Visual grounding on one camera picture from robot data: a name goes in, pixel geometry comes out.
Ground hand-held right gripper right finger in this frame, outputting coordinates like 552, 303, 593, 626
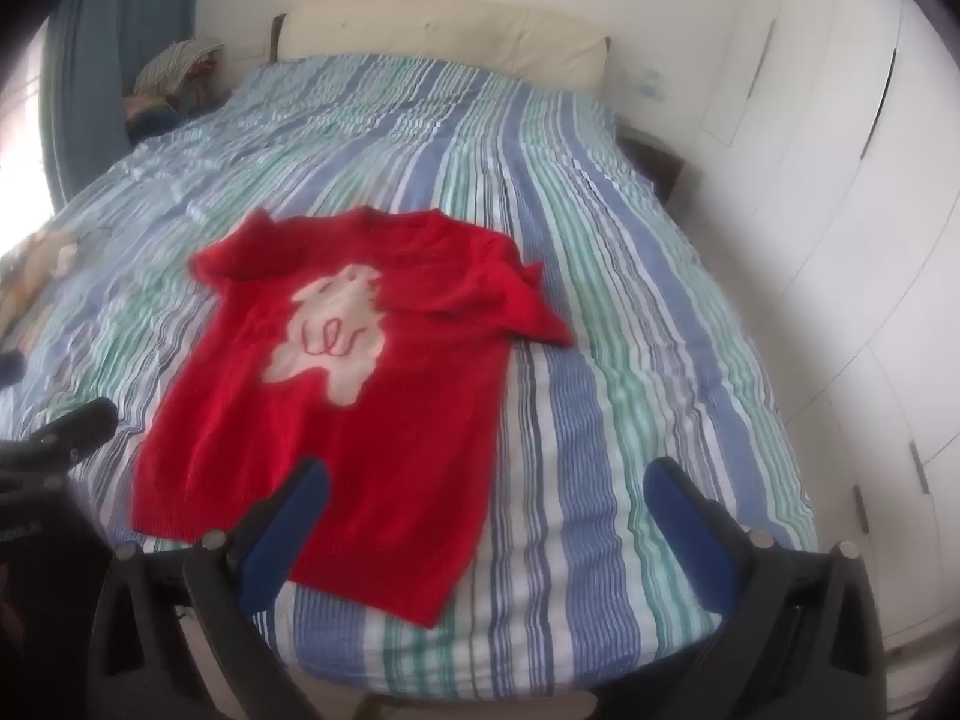
600, 456, 890, 720

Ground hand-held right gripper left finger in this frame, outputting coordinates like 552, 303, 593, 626
86, 456, 331, 720

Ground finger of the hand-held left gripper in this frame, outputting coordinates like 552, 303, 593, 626
26, 397, 119, 467

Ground red knit sweater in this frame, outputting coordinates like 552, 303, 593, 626
129, 206, 578, 629

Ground striped blue green blanket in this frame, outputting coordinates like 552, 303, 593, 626
0, 52, 818, 702

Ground beige plush toy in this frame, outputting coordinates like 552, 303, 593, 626
0, 229, 82, 331

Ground colourful folded cloth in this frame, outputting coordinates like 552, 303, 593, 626
124, 94, 187, 145

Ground white wardrobe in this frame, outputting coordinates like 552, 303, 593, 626
690, 0, 960, 653

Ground striped grey cloth pile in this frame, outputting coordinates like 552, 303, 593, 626
135, 37, 224, 102

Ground blue curtain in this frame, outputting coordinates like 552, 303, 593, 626
41, 0, 205, 211

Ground cream padded headboard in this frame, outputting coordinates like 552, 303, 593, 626
270, 0, 612, 95

